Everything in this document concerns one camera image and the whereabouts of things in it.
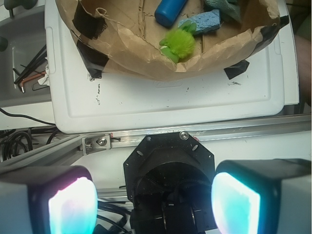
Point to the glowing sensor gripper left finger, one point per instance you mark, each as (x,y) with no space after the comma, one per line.
(47,200)

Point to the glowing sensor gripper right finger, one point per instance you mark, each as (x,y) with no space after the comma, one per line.
(272,196)

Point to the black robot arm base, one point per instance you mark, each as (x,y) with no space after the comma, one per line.
(168,179)

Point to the green fuzzy toy animal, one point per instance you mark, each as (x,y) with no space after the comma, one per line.
(179,43)

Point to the white plastic bin lid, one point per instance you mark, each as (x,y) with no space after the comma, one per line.
(117,102)

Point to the grey storage tray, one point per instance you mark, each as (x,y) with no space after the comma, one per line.
(26,36)

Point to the brown paper bag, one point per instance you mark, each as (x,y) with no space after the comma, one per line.
(122,36)

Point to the blue sponge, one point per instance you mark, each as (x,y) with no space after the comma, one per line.
(201,23)

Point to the teal terry cloth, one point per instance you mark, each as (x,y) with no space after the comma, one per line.
(229,9)

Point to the blue plastic bottle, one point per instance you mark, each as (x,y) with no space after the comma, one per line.
(167,11)

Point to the aluminium extrusion rail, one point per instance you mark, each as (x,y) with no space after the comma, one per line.
(70,149)

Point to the orange-handled hex key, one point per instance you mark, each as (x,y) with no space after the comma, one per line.
(30,78)

